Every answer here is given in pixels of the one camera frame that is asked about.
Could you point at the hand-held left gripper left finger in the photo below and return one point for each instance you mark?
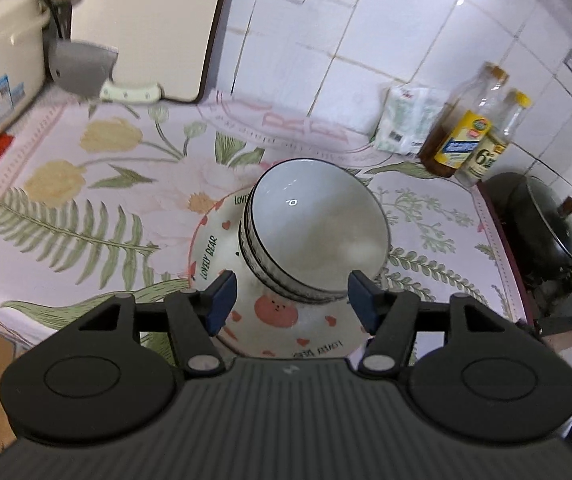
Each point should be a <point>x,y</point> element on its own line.
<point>221,302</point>

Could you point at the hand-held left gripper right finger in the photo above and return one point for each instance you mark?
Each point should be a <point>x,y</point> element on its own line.
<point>361,302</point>

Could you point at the pink bunny print plate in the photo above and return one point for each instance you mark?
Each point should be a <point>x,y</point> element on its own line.
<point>271,317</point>

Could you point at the floral tablecloth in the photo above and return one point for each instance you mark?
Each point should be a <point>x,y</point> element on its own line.
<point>116,200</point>

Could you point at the white plastic seasoning bag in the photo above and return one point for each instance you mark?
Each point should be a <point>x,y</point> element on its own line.
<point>405,120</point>

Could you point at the cooking oil bottle yellow label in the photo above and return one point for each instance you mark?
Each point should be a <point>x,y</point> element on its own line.
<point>458,140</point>

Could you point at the clear vinegar bottle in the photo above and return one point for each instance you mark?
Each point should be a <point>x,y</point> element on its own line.
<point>490,155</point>

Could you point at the black wok with glass lid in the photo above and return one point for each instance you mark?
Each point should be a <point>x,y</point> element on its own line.
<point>540,220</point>

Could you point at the white cutting board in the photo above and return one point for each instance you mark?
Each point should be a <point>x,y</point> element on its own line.
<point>156,25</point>

